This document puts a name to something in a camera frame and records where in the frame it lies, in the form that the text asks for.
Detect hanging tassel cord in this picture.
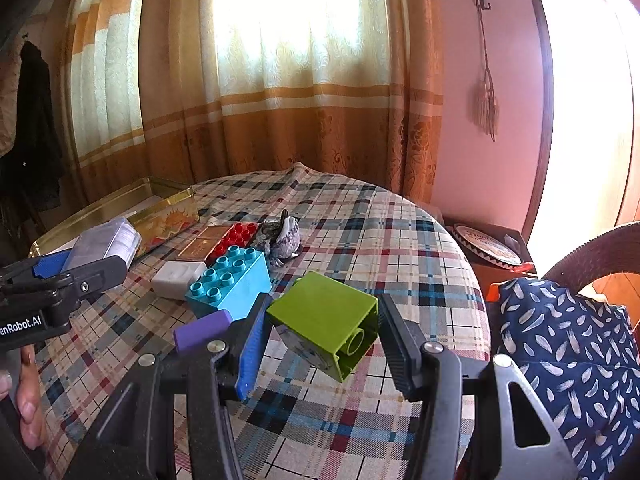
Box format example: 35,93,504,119
472,5,501,142

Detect clear plastic box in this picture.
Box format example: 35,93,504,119
62,217,142,271

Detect white paper liner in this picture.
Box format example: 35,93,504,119
117,191,181,221

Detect red building block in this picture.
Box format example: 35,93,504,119
205,221,262,263

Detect wooden door frame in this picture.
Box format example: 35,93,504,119
519,0,557,241

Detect dark hanging jacket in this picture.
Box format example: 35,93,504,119
0,40,66,211

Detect orange and cream curtain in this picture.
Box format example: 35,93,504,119
60,0,446,201

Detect purple rectangular block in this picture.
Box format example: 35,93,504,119
173,309,235,353

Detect green building block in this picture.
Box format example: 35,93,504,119
266,271,379,383

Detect wicker chair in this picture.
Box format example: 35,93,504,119
542,222,640,341

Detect person's left hand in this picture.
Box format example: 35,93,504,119
0,345,49,451

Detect blue building block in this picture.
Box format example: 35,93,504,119
185,246,273,320

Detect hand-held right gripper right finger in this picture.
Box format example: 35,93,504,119
377,294,581,480

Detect copper rectangular tin box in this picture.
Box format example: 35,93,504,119
177,225,236,263

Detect gold tin tray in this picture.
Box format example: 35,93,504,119
29,176,201,261

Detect white charger plug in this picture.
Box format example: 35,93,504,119
151,260,208,302

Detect brown cardboard box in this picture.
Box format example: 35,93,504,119
442,212,538,301

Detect grey bird figurine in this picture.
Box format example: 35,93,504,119
250,210,302,267

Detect beige hanging jacket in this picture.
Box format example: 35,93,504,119
0,55,22,157

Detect round patterned plate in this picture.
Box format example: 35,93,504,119
452,224,523,267

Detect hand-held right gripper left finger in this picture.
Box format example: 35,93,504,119
65,292,274,480

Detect plaid tablecloth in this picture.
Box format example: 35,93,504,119
30,162,493,480

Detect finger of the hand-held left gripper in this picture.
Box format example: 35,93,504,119
52,255,129,311
0,251,73,286

